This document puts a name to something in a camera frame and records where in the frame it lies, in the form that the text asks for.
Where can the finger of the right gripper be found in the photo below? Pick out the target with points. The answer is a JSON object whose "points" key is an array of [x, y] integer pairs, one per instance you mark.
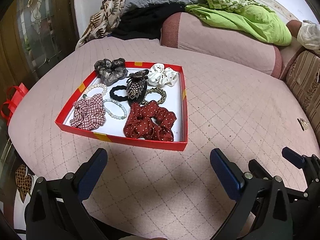
{"points": [[293, 157]]}

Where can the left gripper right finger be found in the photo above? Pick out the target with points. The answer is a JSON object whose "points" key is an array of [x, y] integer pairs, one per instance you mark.
{"points": [[228, 173]]}

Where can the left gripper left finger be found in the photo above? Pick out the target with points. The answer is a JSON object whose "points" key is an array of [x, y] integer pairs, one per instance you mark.
{"points": [[89, 173]]}

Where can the pink plaid scrunchie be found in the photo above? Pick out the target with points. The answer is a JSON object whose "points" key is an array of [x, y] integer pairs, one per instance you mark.
{"points": [[89, 113]]}

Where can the dark red dotted scrunchie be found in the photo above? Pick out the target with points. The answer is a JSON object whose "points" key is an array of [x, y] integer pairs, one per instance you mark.
{"points": [[151, 122]]}

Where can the black beaded hair claw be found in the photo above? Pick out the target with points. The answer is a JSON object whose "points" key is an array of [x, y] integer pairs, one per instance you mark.
{"points": [[137, 85]]}

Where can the grey sheer scrunchie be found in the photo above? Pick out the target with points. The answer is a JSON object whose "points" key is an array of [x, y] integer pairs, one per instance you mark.
{"points": [[109, 72]]}

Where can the white cherry print scrunchie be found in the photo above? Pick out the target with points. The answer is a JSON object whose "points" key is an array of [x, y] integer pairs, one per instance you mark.
{"points": [[159, 76]]}

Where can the leopard print slipper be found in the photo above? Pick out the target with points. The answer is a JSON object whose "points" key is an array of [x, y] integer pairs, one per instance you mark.
{"points": [[23, 182]]}

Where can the striped floral cushion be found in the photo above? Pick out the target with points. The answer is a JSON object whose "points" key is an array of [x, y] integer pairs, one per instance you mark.
{"points": [[303, 81]]}

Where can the red gift bag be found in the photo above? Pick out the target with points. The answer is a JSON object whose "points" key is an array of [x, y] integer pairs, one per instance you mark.
{"points": [[15, 95]]}

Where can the white cloth bundle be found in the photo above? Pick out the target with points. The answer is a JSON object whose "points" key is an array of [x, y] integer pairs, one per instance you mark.
{"points": [[309, 35]]}

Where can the leaf print cloth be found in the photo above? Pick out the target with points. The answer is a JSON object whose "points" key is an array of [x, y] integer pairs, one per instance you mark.
{"points": [[103, 22]]}

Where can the pink bolster pillow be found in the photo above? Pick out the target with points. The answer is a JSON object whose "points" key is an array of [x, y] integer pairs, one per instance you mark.
{"points": [[185, 31]]}

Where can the wooden glass door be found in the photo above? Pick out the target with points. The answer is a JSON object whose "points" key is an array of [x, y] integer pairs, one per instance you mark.
{"points": [[35, 36]]}

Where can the black clothing pile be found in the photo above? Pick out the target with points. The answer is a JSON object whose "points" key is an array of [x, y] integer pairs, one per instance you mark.
{"points": [[145, 22]]}

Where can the green blanket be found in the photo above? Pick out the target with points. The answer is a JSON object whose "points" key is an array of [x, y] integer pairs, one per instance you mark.
{"points": [[248, 16]]}

